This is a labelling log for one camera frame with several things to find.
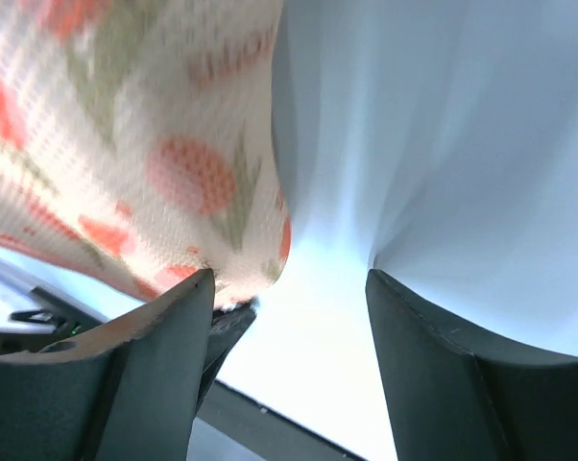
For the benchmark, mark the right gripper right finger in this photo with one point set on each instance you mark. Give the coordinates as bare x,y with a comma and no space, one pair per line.
457,391

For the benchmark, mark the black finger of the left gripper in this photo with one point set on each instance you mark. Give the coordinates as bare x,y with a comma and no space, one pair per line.
227,328

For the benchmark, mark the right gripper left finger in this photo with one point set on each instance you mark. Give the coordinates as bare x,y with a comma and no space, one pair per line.
125,390

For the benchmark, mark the pink floral laundry bag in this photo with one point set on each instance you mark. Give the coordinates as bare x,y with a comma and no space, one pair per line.
136,142

